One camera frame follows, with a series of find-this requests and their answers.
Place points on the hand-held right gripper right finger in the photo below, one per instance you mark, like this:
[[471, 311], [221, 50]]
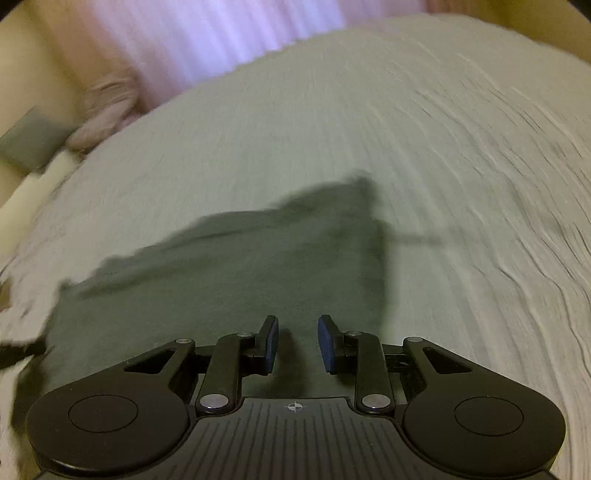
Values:
[[327, 344]]

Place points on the pink drape curtain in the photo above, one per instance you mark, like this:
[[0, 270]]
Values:
[[452, 5]]

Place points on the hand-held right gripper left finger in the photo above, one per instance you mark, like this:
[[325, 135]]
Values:
[[272, 344]]

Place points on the grey cushion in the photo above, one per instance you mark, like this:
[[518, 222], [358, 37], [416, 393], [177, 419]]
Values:
[[32, 138]]

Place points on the pink pillow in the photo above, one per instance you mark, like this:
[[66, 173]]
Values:
[[108, 113]]

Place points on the bed with striped bedspread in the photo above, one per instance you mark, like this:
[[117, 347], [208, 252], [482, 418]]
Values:
[[461, 161]]

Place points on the grey T-shirt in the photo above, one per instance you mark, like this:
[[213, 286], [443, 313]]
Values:
[[231, 277]]

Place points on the sheer white curtain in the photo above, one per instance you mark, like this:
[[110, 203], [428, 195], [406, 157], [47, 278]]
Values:
[[207, 37]]

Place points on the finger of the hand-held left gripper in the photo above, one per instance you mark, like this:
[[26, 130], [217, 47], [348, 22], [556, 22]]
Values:
[[23, 351]]

